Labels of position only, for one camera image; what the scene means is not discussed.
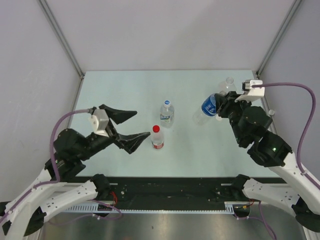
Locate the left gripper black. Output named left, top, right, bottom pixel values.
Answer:
left=79, top=104, right=151, bottom=160

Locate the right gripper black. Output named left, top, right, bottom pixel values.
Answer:
left=214, top=90, right=251, bottom=144

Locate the white bottle cap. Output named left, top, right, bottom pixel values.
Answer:
left=215, top=115, right=222, bottom=121

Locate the square clear juice bottle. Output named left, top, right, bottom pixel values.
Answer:
left=218, top=77, right=237, bottom=95

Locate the blue label Pocari bottle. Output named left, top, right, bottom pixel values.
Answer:
left=192, top=93, right=217, bottom=126

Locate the red cap water bottle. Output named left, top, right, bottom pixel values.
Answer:
left=151, top=128, right=164, bottom=150

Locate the blue Pocari bottle cap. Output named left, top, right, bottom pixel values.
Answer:
left=268, top=109, right=275, bottom=116

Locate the green label clear bottle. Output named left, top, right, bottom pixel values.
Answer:
left=159, top=100, right=175, bottom=128

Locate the red bottle cap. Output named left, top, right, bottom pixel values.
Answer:
left=152, top=125, right=160, bottom=133

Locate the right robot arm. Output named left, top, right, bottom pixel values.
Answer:
left=214, top=91, right=320, bottom=233

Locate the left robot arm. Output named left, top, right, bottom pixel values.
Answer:
left=0, top=104, right=150, bottom=240

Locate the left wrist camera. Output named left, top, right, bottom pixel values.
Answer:
left=89, top=108, right=110, bottom=137

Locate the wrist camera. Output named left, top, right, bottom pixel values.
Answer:
left=89, top=108, right=110, bottom=137
left=235, top=79, right=265, bottom=102

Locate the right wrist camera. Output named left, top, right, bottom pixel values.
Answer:
left=235, top=79, right=265, bottom=102

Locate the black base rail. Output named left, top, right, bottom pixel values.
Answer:
left=67, top=176, right=276, bottom=211

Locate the white cable duct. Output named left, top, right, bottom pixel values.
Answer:
left=63, top=202, right=251, bottom=215

